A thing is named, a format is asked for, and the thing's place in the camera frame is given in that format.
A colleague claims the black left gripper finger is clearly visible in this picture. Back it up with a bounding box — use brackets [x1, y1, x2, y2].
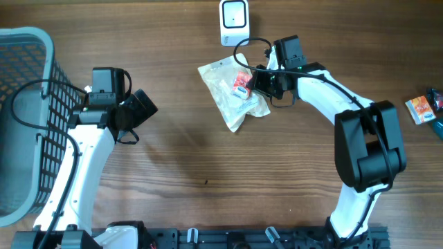
[124, 93, 148, 128]
[134, 89, 158, 120]

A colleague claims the red tissue pack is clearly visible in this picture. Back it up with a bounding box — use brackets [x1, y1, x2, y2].
[231, 71, 252, 100]

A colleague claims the beige plastic pouch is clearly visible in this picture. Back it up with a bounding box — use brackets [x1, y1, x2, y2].
[198, 53, 271, 133]

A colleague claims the orange tissue pack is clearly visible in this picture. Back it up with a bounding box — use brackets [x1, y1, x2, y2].
[405, 95, 436, 125]

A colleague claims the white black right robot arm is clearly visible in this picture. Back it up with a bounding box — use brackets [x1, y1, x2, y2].
[253, 44, 406, 248]

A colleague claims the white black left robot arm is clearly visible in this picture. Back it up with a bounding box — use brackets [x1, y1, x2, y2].
[11, 89, 158, 248]

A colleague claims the white barcode scanner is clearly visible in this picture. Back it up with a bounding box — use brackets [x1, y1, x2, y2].
[219, 0, 250, 47]

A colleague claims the grey plastic shopping basket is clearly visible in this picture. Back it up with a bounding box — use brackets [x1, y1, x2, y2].
[1, 27, 80, 227]

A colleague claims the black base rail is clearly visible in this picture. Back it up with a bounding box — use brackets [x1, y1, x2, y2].
[138, 226, 391, 249]

